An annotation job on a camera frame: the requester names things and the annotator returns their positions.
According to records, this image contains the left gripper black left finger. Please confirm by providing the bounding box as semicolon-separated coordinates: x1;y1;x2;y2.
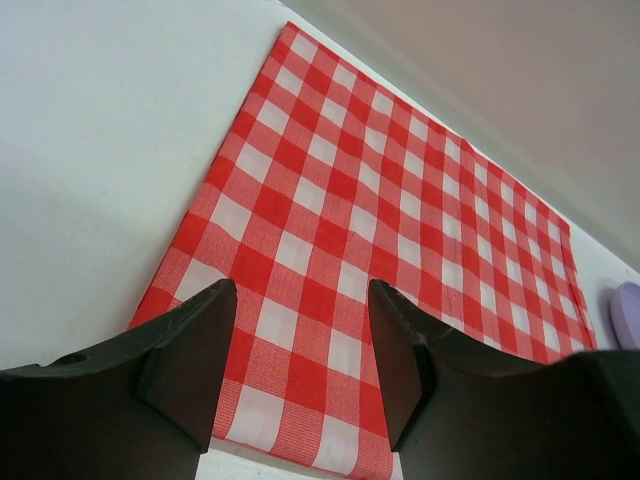
1;279;237;479

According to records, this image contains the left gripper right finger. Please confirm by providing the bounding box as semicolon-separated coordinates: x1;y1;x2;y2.
368;280;639;479

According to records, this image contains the lilac round plate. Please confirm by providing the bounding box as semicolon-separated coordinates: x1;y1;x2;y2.
610;282;640;350

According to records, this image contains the red white checkered cloth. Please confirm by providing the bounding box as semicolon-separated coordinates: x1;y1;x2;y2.
132;23;596;479

